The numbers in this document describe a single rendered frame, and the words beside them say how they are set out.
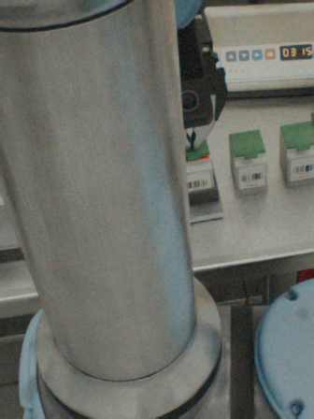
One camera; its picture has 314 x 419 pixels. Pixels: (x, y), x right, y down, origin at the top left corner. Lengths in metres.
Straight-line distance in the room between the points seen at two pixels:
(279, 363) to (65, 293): 0.16
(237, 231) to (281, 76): 0.25
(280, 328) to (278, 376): 0.03
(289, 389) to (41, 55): 0.27
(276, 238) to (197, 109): 0.25
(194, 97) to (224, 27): 0.34
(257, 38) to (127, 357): 0.71
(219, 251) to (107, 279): 0.55
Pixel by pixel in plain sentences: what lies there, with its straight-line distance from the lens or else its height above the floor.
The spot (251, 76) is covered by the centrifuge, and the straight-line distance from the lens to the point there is 1.02.
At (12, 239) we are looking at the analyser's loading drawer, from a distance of 0.87.
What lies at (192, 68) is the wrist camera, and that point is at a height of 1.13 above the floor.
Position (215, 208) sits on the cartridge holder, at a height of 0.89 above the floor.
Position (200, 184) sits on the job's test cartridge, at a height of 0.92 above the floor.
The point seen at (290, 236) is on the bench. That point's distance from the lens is 0.87.
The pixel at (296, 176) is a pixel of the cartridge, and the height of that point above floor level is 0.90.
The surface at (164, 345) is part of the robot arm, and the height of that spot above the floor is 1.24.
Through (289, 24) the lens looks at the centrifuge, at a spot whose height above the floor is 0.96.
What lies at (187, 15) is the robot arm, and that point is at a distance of 0.55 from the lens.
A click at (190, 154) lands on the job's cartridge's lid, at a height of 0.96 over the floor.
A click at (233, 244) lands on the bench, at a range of 0.87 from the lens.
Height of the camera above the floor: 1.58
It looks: 51 degrees down
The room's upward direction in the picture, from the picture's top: 11 degrees counter-clockwise
